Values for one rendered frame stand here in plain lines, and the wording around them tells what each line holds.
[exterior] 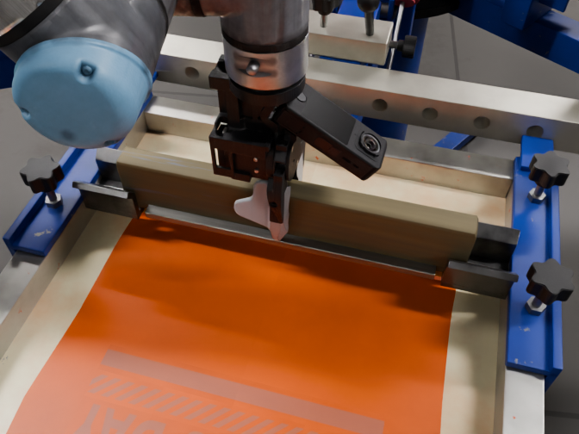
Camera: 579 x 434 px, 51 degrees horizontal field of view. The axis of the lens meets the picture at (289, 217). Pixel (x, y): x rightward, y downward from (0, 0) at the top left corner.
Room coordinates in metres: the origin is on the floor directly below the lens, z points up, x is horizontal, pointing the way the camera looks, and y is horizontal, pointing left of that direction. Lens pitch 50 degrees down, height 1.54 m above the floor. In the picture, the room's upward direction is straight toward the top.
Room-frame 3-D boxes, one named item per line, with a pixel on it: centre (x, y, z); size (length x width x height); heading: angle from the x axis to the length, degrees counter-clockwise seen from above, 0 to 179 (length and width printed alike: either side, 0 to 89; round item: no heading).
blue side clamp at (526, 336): (0.41, -0.28, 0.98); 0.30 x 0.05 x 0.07; 165
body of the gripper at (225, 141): (0.46, 0.03, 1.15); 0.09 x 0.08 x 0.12; 75
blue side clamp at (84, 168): (0.56, 0.26, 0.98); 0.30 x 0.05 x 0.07; 165
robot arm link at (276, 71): (0.45, 0.02, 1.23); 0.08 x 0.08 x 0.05
